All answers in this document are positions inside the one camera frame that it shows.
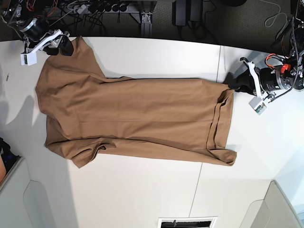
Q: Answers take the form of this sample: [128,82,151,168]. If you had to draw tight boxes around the white power strip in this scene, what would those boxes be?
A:
[67,4,89,15]

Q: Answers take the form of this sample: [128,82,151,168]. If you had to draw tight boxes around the black power adapter box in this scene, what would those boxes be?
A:
[172,0,203,26]

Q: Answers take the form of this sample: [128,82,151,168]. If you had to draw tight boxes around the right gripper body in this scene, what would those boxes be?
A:
[20,18,69,53]

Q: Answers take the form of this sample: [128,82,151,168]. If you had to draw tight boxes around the aluminium table leg post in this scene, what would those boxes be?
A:
[141,12,152,38]

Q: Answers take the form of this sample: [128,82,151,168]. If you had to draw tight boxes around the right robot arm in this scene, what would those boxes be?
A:
[0,0,74,59]

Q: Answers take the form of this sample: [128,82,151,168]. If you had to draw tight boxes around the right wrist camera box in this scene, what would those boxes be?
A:
[20,52,37,66]

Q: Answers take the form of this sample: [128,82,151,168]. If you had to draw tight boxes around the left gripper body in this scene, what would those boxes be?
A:
[240,57,295,101]

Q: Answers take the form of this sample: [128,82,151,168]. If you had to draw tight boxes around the white framed vent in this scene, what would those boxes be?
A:
[157,217,218,228]

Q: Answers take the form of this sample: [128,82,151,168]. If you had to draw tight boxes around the black power strip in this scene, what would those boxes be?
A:
[88,0,140,13]

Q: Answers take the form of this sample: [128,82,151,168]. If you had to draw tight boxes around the brown t-shirt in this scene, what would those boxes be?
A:
[36,38,237,168]

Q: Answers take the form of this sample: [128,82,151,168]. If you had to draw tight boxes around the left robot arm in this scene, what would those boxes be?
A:
[228,16,304,102]

